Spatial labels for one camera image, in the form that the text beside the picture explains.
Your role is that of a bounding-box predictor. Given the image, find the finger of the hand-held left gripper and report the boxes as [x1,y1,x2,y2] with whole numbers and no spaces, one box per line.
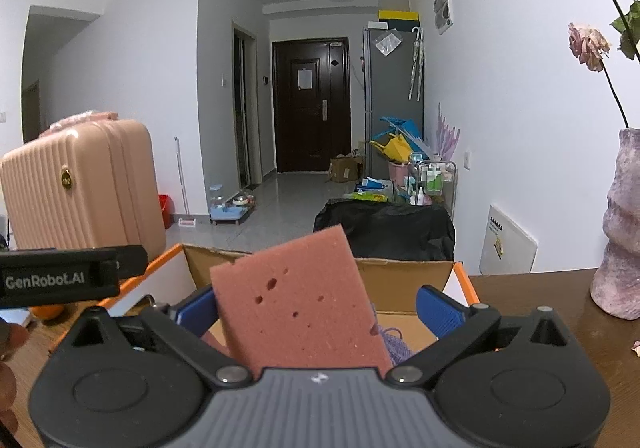
[116,245,149,278]

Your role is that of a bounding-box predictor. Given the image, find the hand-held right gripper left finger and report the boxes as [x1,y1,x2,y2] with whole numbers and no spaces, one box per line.
[71,285,253,386]

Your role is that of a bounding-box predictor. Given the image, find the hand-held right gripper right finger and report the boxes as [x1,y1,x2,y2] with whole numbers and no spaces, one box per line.
[387,285,569,386]

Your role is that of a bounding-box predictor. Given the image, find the orange cardboard box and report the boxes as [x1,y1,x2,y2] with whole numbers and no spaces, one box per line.
[49,243,481,370]

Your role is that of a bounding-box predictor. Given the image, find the purple knit pouch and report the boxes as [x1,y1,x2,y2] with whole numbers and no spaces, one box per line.
[372,323,415,367]

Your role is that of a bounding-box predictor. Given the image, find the pink sponge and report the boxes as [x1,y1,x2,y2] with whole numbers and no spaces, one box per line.
[208,223,394,382]

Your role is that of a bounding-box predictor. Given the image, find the person's left hand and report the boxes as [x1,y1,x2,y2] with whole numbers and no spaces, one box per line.
[0,319,30,434]

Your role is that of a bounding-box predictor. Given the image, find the orange fruit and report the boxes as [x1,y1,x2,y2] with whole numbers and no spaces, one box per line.
[27,303,66,322]

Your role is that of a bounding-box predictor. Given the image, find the pink ribbed suitcase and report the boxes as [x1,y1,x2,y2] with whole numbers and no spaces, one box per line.
[0,117,167,262]

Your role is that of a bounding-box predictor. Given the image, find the white mop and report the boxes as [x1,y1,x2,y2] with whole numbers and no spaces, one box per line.
[173,135,197,228]

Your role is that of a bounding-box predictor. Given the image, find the black covered chair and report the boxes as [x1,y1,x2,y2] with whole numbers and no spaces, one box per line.
[313,197,456,262]

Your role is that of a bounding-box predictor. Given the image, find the leaning white board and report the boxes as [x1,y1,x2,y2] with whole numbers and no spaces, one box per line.
[478,203,540,275]

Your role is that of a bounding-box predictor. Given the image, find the pet water dispenser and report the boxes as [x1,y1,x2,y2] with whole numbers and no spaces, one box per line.
[208,184,256,224]

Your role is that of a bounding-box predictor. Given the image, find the metal cart with bottles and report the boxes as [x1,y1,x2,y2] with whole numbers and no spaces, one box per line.
[407,160,457,219]

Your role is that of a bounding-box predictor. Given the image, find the blue floor bag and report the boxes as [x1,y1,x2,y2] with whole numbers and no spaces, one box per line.
[354,177,396,202]

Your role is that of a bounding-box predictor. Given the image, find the pink bucket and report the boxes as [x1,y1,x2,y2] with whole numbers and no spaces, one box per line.
[388,161,411,187]

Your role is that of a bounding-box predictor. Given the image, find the pink cloth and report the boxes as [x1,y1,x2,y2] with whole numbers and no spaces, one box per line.
[39,110,121,137]

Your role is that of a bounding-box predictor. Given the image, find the brown floor carton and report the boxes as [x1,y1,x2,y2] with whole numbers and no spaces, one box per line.
[327,153,365,184]

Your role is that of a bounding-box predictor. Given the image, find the purple feather decoration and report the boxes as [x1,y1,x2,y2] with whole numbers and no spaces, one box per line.
[435,103,461,162]

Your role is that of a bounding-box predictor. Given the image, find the pink textured vase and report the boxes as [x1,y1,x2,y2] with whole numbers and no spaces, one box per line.
[589,127,640,321]

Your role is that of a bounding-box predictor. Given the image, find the dark brown door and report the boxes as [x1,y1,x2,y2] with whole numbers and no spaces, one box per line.
[271,37,352,174]

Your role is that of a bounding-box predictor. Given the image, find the grey refrigerator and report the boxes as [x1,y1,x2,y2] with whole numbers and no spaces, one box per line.
[362,25,426,182]

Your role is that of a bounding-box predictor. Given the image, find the folded clear umbrella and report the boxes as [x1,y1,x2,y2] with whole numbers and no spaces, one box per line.
[408,26,425,102]

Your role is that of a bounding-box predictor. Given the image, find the clear plastic bag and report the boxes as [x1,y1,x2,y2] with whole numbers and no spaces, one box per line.
[374,30,404,57]

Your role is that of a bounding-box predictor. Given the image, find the yellow and black box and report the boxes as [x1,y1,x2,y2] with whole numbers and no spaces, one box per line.
[378,9,421,30]

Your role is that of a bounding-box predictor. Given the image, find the dried pink roses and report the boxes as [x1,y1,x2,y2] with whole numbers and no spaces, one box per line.
[507,0,640,130]

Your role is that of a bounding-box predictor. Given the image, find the blue folded frame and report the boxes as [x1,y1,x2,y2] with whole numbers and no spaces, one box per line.
[377,116,426,154]

